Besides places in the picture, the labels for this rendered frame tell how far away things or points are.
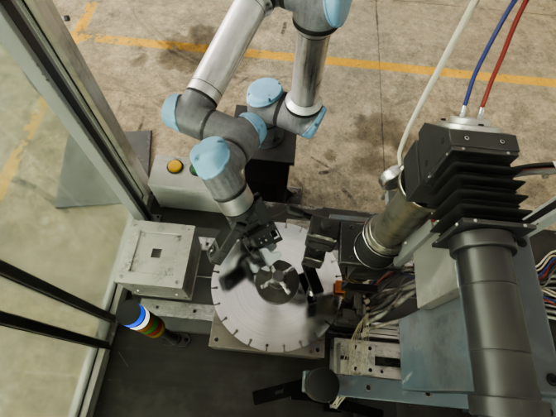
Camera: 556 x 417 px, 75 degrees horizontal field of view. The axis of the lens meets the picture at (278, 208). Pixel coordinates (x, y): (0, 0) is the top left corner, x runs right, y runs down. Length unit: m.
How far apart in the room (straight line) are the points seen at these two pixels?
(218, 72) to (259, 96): 0.39
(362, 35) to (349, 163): 1.17
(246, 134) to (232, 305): 0.42
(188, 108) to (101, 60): 2.21
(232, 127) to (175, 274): 0.44
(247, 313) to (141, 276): 0.31
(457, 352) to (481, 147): 0.24
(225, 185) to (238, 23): 0.37
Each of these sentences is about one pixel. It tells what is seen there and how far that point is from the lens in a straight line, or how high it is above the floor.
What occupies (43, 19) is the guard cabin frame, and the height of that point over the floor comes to 1.42.
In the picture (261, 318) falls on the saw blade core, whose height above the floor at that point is 0.95.
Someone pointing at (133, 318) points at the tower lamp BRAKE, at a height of 1.16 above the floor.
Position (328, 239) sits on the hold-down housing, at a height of 1.25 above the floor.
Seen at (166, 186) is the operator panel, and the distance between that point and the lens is 1.13.
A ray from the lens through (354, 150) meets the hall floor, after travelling 2.34.
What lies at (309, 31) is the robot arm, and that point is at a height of 1.27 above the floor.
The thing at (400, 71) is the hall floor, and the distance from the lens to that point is 2.90.
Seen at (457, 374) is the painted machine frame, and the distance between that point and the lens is 0.49.
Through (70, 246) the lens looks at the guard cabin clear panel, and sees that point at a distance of 0.92.
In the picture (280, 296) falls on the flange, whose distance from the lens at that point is 0.91.
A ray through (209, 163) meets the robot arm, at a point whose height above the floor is 1.29.
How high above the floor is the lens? 1.85
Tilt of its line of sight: 64 degrees down
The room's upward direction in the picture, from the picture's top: 5 degrees clockwise
